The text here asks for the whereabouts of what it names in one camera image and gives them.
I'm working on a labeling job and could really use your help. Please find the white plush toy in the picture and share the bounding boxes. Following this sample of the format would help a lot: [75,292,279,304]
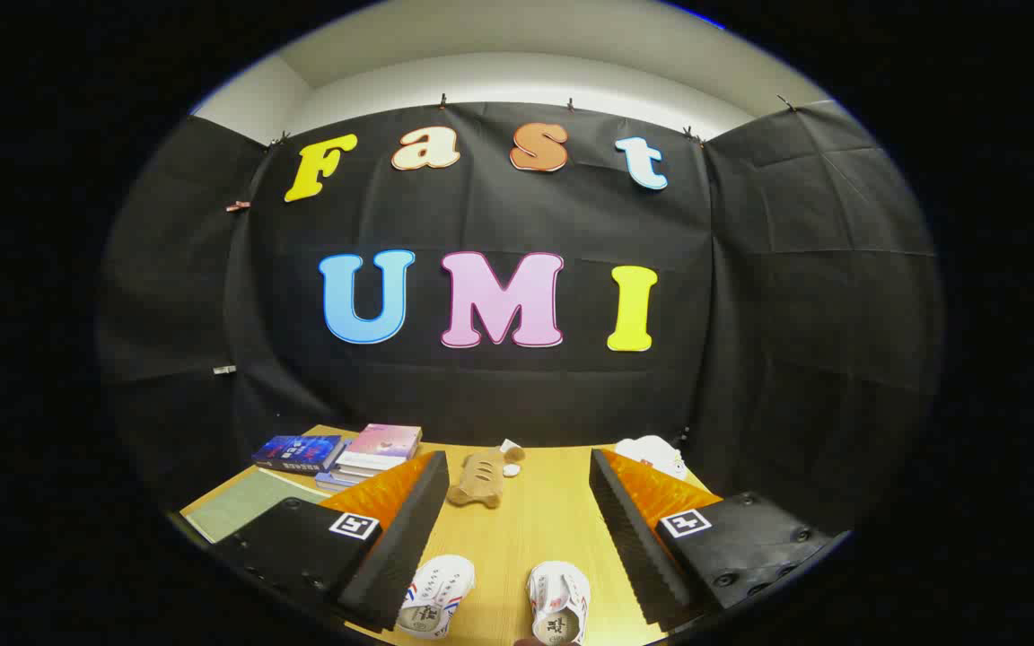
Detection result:
[614,435,688,478]

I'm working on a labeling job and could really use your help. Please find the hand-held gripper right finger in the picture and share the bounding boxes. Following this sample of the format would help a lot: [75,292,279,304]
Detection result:
[589,447,852,631]

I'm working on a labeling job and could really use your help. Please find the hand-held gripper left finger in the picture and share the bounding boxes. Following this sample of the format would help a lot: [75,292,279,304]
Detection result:
[212,449,451,633]

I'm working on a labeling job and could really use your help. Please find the black backdrop cloth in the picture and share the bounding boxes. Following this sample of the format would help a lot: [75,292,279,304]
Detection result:
[97,100,944,539]

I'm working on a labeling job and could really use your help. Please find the pink cover book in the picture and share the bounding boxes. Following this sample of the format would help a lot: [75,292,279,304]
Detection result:
[337,423,423,460]

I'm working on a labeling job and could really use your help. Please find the blue cover book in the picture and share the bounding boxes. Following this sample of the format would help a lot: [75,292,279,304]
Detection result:
[252,435,344,474]

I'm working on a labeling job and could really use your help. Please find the white book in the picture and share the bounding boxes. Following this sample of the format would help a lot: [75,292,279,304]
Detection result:
[335,451,412,478]

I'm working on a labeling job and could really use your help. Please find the brown bread plush toy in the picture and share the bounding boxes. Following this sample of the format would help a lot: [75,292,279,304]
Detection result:
[447,439,527,510]

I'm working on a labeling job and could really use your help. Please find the white canvas shoe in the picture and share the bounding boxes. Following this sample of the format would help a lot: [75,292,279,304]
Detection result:
[526,562,591,645]
[396,554,477,640]

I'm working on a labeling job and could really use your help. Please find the grey-green fabric storage box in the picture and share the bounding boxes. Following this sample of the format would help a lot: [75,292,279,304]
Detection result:
[180,470,331,545]

